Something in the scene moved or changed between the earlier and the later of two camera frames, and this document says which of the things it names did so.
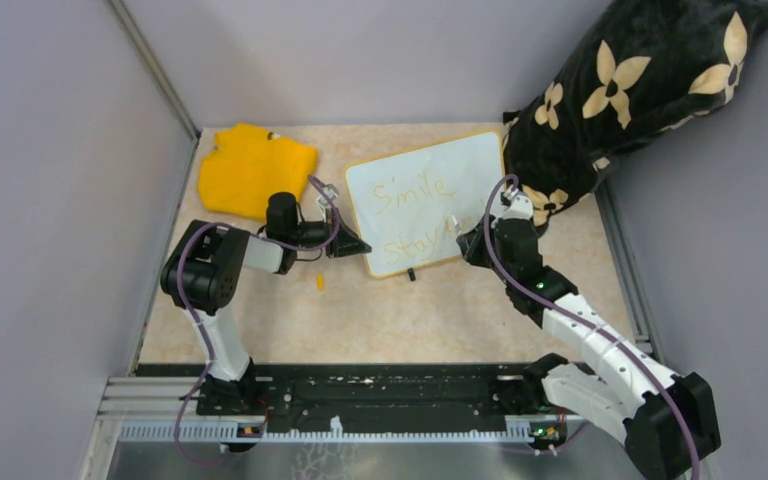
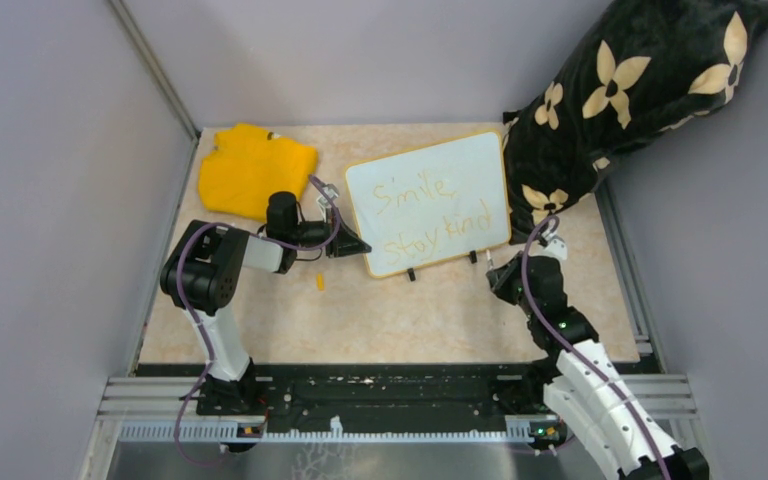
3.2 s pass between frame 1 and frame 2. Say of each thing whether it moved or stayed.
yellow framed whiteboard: stayed
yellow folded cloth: stayed
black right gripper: moved
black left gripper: stayed
